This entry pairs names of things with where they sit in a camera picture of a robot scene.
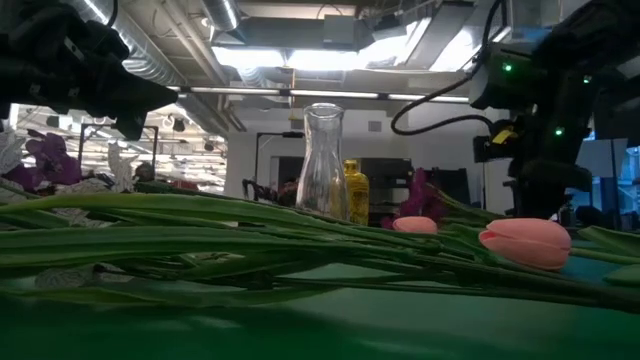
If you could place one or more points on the green table mat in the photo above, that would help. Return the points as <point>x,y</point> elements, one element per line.
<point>320,330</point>

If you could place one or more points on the large silver ventilation duct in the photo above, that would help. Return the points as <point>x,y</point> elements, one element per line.
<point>150,55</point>

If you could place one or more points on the person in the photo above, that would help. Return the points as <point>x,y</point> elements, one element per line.
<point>290,190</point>
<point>145,172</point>

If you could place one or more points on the pink tulip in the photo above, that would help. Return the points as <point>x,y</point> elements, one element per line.
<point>525,245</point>
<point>415,225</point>

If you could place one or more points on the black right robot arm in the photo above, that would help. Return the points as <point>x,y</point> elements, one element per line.
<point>600,50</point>

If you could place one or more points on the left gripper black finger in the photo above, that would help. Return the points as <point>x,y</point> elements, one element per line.
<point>132,125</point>
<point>145,95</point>

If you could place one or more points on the long ceiling light strip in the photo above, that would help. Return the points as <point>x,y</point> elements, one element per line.
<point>325,94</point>

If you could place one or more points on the black panel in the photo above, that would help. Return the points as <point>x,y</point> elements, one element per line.
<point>452,185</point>

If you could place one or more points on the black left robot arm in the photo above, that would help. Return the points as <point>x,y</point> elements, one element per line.
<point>15,30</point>

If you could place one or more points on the yellow glass vase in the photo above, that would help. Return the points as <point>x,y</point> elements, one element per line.
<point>359,195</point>

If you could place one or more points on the grey wall vent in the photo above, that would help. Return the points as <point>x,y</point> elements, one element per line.
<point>374,126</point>

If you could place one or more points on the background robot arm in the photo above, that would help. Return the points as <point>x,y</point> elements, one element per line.
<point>255,190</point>

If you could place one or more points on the white sign panel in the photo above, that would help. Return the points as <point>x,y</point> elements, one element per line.
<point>600,157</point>

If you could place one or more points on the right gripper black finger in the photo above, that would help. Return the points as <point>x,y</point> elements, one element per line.
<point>550,185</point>

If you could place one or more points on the black cabinet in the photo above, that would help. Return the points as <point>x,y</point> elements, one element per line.
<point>387,180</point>

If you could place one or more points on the clear glass vase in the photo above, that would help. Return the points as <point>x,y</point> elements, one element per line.
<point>322,165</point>

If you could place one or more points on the round silver duct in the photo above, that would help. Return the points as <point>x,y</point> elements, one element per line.
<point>220,12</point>

